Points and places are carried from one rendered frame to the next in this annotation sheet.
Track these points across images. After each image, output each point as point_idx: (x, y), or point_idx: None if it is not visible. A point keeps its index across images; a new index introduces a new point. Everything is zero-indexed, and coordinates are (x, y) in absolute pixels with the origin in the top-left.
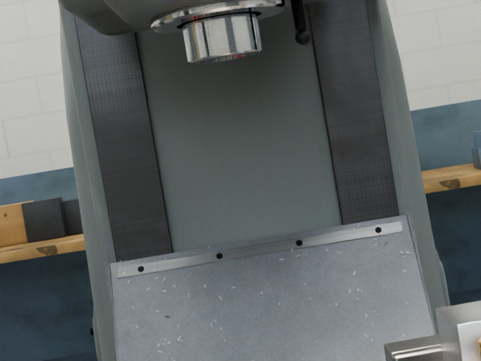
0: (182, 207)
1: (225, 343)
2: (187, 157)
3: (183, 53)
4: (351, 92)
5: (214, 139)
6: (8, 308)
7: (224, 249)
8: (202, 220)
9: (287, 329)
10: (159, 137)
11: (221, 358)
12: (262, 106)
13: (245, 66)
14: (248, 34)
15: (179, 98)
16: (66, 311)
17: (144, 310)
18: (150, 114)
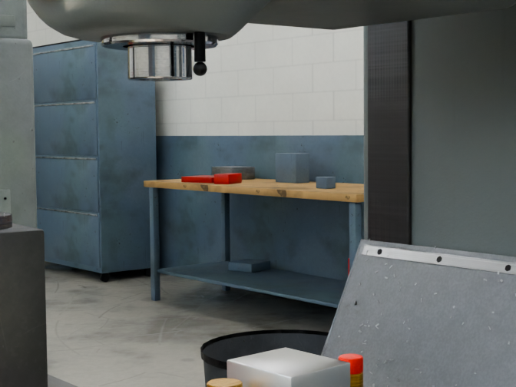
0: (423, 202)
1: (407, 343)
2: (434, 154)
3: (444, 47)
4: None
5: (458, 140)
6: None
7: (446, 253)
8: (437, 219)
9: (458, 351)
10: (415, 129)
11: (398, 356)
12: (504, 113)
13: (494, 67)
14: (151, 63)
15: (435, 93)
16: None
17: (366, 290)
18: (411, 105)
